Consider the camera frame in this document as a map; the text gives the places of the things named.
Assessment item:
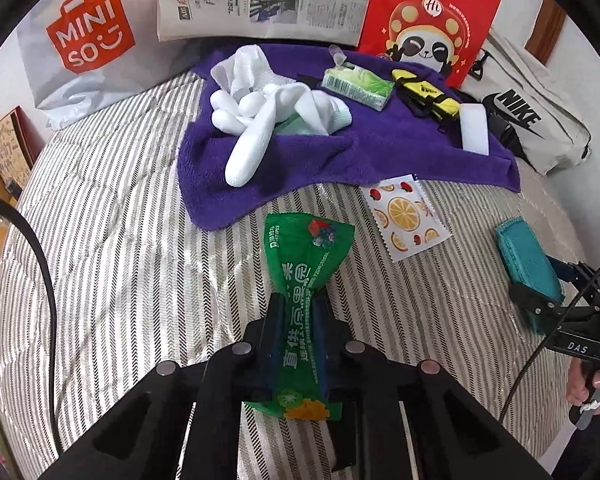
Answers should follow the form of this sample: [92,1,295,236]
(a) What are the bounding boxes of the person's right forearm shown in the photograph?
[550,410,600,480]

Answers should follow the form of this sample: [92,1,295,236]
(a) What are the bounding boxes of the teal sponge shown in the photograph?
[495,217,563,333]

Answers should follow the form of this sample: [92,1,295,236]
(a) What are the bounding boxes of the person's right hand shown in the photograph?
[566,359,600,417]

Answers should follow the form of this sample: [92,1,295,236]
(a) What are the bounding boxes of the black cable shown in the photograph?
[497,255,600,423]
[0,192,62,441]

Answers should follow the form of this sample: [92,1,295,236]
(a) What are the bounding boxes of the white socks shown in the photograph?
[210,45,353,187]

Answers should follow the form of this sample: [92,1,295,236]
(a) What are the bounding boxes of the wooden headboard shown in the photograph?
[525,0,567,63]

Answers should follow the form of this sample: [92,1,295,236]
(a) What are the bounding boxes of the green tissue pack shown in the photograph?
[321,45,396,109]

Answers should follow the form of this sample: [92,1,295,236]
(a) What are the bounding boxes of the purple towel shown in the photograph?
[176,44,522,232]

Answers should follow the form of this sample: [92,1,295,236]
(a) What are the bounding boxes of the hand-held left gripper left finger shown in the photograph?
[40,292,287,480]

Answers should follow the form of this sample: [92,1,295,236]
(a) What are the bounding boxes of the green wipes packet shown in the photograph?
[243,211,356,421]

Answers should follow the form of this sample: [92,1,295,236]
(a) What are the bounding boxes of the red panda print paper bag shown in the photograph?
[357,0,504,90]

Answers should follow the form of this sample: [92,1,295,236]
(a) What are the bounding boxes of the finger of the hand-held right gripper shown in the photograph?
[509,282,600,332]
[545,255,600,292]

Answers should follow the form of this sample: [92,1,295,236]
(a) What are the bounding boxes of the striped bed quilt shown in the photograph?
[0,72,586,480]

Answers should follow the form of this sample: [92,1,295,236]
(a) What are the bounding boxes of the orange fruit print sachet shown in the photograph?
[361,174,451,262]

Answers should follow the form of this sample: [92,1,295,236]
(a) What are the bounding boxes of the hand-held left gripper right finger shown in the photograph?
[310,292,556,480]

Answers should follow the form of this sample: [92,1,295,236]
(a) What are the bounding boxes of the white canvas waist bag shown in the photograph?
[460,30,593,176]

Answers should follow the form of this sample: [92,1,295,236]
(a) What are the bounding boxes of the white plastic bag orange logo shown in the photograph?
[15,0,206,131]

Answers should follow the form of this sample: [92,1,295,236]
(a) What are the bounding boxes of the brown cardboard box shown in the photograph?
[0,106,48,196]

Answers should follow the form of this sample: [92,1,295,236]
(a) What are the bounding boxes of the folded newspaper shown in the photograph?
[156,0,381,51]

